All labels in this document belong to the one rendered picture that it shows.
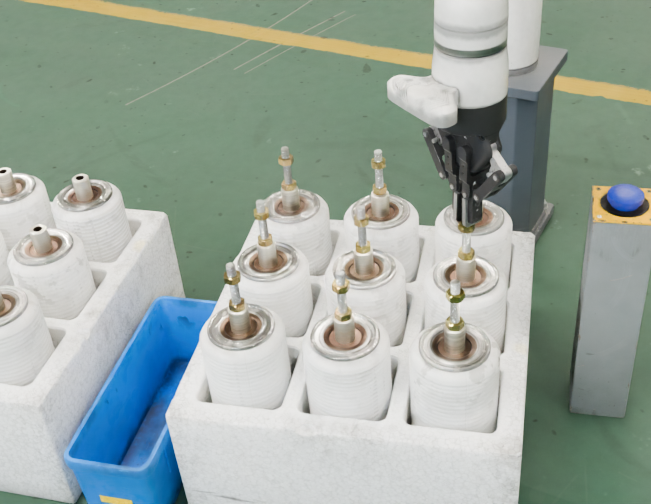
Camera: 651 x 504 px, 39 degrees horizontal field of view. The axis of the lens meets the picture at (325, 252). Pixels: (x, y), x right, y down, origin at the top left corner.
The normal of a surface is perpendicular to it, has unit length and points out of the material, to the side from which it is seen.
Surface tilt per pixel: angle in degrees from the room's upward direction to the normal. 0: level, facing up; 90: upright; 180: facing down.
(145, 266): 90
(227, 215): 0
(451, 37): 90
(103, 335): 90
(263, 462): 90
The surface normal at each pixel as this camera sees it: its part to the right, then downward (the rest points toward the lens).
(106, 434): 0.97, 0.06
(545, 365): -0.07, -0.79
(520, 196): 0.29, 0.57
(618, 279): -0.21, 0.61
